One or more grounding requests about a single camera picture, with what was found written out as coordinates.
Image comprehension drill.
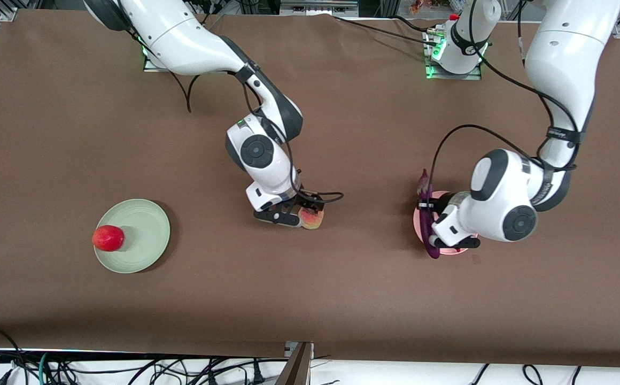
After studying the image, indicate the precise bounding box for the yellow pink peach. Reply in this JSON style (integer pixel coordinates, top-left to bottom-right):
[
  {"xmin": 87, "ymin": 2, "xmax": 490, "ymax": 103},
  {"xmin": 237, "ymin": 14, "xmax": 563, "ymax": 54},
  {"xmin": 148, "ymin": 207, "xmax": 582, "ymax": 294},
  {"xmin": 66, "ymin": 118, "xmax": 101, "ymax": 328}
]
[{"xmin": 298, "ymin": 207, "xmax": 324, "ymax": 230}]

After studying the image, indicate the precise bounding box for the purple eggplant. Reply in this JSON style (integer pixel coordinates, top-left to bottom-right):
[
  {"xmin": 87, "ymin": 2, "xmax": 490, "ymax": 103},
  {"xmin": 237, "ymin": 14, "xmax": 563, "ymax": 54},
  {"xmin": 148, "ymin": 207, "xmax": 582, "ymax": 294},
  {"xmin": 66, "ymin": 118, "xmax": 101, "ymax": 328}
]
[{"xmin": 417, "ymin": 169, "xmax": 441, "ymax": 259}]

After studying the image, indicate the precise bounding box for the red pomegranate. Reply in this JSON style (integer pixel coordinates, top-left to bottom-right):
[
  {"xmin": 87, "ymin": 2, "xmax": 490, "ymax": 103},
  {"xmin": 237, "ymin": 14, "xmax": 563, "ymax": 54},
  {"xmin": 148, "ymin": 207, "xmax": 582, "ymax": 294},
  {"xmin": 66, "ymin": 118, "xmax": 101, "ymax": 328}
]
[{"xmin": 92, "ymin": 225, "xmax": 125, "ymax": 252}]

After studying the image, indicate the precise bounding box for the pink round plate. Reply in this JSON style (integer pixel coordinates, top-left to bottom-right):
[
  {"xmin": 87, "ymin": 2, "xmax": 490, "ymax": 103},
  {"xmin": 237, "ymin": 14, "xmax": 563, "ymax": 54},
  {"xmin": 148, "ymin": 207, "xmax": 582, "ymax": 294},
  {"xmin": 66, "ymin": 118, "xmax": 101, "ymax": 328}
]
[{"xmin": 413, "ymin": 191, "xmax": 479, "ymax": 255}]

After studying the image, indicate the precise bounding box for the brown table cover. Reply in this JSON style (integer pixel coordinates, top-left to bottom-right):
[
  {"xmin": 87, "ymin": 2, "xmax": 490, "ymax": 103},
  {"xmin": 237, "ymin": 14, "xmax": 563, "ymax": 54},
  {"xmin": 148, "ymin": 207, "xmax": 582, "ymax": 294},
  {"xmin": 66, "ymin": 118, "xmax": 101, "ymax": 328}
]
[{"xmin": 0, "ymin": 8, "xmax": 620, "ymax": 369}]

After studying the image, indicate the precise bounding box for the pale green round plate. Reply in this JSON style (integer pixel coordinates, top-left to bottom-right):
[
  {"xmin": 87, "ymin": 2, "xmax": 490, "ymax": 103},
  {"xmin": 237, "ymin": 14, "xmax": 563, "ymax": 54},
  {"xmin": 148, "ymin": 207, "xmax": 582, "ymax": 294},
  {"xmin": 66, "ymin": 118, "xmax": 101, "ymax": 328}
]
[{"xmin": 94, "ymin": 199, "xmax": 171, "ymax": 274}]

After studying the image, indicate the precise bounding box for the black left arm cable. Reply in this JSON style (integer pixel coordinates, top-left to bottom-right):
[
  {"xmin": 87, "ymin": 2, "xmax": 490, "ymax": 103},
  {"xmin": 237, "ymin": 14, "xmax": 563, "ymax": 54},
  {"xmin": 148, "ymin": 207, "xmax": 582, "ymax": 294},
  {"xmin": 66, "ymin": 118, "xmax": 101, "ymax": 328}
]
[{"xmin": 429, "ymin": 0, "xmax": 583, "ymax": 214}]

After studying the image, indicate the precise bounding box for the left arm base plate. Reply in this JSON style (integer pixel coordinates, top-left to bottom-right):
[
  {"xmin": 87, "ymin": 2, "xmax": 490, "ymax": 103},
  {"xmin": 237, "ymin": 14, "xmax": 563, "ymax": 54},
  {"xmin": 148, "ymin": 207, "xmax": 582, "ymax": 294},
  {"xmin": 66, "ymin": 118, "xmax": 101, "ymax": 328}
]
[{"xmin": 424, "ymin": 29, "xmax": 483, "ymax": 81}]

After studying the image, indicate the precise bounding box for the brown angled post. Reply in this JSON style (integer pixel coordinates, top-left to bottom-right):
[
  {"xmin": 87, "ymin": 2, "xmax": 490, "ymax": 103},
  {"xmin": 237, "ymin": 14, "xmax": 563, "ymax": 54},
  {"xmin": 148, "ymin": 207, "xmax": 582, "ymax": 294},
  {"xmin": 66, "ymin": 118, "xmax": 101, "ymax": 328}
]
[{"xmin": 275, "ymin": 342, "xmax": 314, "ymax": 385}]

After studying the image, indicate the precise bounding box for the black cable on table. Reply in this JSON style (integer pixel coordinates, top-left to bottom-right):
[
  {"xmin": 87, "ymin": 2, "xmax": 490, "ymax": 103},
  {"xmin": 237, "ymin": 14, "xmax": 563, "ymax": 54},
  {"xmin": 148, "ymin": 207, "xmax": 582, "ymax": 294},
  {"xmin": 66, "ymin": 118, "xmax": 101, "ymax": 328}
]
[{"xmin": 334, "ymin": 15, "xmax": 439, "ymax": 47}]

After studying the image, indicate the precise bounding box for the aluminium frame corner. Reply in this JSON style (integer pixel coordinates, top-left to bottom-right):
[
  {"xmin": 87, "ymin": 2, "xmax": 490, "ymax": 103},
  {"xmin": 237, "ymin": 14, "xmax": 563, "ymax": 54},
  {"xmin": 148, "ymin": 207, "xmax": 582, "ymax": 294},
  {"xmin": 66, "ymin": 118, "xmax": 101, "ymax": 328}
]
[{"xmin": 0, "ymin": 0, "xmax": 41, "ymax": 22}]

